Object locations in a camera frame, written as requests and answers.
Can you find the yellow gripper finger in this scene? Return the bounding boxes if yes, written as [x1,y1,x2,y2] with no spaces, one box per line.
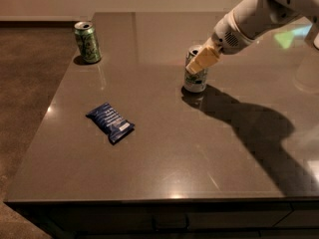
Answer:
[186,46,220,75]

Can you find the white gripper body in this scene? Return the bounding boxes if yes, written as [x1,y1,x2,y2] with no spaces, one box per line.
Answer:
[204,12,255,55]

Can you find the white 7up can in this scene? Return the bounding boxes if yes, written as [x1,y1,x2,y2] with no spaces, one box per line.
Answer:
[183,45,208,93]

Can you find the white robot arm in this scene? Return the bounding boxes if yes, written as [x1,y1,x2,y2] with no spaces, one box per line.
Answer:
[186,0,319,75]

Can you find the green soda can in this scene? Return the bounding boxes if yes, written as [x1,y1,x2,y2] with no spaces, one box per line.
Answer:
[74,21,102,64]

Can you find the blue snack packet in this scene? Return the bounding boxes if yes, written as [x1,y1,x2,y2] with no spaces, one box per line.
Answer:
[86,103,135,144]

